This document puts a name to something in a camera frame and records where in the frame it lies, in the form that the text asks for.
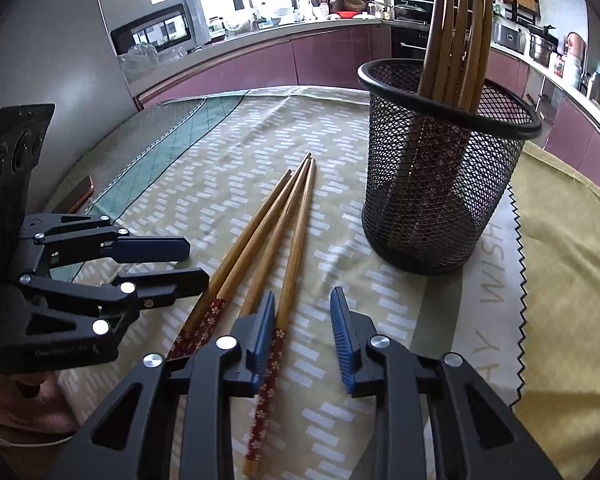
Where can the smartphone on table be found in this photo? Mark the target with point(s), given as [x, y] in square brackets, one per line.
[76, 198]

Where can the steel pot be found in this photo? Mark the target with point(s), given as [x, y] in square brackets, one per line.
[541, 47]

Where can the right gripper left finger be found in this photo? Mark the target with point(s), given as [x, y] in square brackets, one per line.
[130, 434]

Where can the yellow table cloth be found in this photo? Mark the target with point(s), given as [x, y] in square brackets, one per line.
[559, 211]

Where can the black mesh utensil holder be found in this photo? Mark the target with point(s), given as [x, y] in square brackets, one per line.
[435, 173]

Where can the black wok on stove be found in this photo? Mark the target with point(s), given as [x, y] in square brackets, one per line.
[410, 12]

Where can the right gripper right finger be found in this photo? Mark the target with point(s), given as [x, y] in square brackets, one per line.
[475, 435]

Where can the black built-in oven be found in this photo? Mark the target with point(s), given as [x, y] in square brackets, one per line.
[409, 42]

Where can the person left hand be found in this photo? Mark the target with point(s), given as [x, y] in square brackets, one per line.
[35, 403]

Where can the pink thermos jug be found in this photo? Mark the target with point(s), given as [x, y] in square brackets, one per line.
[575, 45]

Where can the white microwave oven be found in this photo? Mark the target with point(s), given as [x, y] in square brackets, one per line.
[172, 23]

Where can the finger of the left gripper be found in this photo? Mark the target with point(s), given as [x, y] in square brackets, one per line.
[127, 292]
[54, 240]

